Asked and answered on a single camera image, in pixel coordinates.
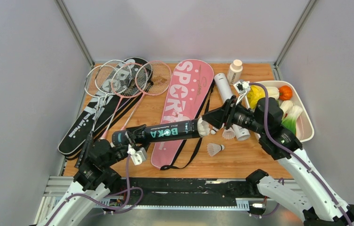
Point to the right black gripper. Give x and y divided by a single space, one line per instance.
224 114

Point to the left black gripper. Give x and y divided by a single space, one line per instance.
132 133

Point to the black shuttlecock tube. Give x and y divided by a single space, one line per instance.
172 131

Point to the shuttlecock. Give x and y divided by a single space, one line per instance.
203 127
228 134
213 149
214 130

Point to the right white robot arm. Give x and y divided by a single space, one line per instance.
318 204

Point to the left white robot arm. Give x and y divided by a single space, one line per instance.
96 179

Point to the white shuttlecock tube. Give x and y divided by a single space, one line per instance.
225 92

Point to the yellow napa cabbage toy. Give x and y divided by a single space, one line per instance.
257 92

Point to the beige plastic bottle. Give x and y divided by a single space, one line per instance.
234 72

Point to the pink racket cover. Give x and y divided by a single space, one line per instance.
191 83

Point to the pink racket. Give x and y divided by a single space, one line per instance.
152 79
124 89

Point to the black racket cover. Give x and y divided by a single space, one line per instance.
80 133

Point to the pink racket right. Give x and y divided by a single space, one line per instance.
152 79

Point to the orange tomato toy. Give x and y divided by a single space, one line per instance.
285 93

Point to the bok choy toy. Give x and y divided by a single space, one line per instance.
291 118

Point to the white plastic tray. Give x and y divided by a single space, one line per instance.
305 130

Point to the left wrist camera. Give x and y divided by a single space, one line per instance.
137 154

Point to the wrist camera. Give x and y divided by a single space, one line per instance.
137 154
243 88

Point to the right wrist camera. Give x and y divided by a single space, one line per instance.
243 88

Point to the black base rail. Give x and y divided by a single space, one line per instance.
186 192

